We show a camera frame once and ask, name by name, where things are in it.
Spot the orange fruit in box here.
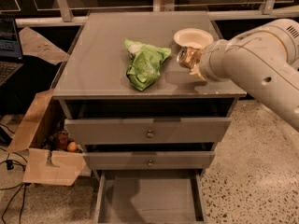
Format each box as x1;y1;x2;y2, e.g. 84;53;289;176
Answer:
67;142;78;152

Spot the grey top drawer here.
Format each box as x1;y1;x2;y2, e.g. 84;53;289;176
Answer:
64;118;231;145

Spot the open laptop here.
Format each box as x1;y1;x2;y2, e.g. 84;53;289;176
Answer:
0;14;23;86

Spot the grey drawer cabinet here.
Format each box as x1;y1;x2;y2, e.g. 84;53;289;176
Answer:
50;10;250;224

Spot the metal window railing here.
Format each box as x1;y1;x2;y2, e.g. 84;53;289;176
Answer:
0;0;299;27

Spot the grey drawer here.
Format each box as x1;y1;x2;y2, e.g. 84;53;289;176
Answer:
84;151;215;170
64;118;231;145
93;170;208;224

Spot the brown cardboard box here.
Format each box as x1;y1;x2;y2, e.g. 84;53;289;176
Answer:
7;89;89;186

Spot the white paper bowl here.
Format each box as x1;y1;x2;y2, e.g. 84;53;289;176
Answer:
174;28;214;49

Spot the orange soda can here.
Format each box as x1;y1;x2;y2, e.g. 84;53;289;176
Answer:
177;47;202;69

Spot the cardboard sheet piece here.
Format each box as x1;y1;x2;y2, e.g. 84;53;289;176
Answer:
19;27;69;65

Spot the grey bottom drawer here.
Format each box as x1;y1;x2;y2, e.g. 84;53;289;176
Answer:
93;170;208;224

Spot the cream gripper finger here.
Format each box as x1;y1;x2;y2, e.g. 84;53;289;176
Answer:
190;68;206;81

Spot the black floor cable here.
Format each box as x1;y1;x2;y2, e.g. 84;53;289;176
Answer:
0;121;30;224

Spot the grey middle drawer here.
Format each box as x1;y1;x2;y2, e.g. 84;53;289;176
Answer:
84;151;215;170

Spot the green chip bag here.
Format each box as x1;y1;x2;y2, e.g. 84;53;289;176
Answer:
124;39;171;91

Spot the dark jar in box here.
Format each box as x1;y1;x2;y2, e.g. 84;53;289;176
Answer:
55;131;68;150

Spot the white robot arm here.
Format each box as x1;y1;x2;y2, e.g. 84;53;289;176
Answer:
191;19;299;130

